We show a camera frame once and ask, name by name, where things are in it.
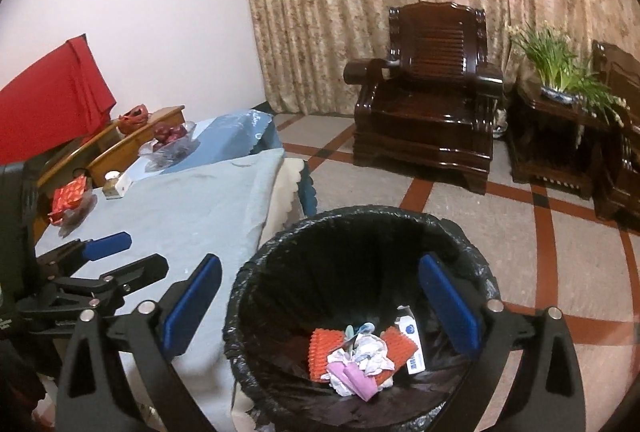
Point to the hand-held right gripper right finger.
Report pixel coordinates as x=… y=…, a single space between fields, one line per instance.
x=450 y=307

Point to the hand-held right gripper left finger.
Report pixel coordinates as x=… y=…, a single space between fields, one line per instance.
x=192 y=307

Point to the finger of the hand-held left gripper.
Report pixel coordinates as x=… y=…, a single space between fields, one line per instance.
x=130 y=269
x=107 y=244

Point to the white cardboard box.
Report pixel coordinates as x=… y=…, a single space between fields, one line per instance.
x=411 y=342

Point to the white tissue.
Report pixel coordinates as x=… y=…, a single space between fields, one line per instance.
x=372 y=352
x=336 y=369

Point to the pink plastic bag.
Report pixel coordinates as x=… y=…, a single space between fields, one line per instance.
x=357 y=382

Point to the black lined trash bin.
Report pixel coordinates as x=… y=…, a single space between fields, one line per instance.
x=325 y=272

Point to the orange foam net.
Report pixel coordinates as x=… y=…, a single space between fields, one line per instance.
x=327 y=352

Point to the white tissue box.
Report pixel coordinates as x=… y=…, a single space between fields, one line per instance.
x=120 y=187

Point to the red patterned packet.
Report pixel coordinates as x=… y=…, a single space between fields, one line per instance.
x=67 y=197

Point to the glass fruit bowl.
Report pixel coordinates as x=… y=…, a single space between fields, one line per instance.
x=170 y=155

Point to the dark red apple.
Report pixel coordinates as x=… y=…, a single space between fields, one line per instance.
x=158 y=145
x=161 y=130
x=176 y=132

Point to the wooden cabinet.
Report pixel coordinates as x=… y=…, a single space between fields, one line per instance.
x=150 y=124

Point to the red plastic bag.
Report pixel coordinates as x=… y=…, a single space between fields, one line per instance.
x=132 y=119

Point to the red cloth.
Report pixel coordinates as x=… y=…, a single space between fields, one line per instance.
x=50 y=111

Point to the cream scalloped table cover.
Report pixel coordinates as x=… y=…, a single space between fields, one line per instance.
x=287 y=192

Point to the teal scalloped table cover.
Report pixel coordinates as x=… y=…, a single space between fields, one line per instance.
x=306 y=197

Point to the blue patterned tablecloth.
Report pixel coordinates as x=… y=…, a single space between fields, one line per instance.
x=225 y=131

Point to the white patterned vase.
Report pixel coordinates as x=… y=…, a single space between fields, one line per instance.
x=500 y=124

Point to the dark wooden armchair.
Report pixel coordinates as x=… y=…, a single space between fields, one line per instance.
x=425 y=111
x=620 y=161

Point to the dark wooden side table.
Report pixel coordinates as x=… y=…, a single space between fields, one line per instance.
x=550 y=136

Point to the blue white plant pot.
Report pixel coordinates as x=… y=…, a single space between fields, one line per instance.
x=557 y=95

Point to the green potted plant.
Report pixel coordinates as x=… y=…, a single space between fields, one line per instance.
x=555 y=56

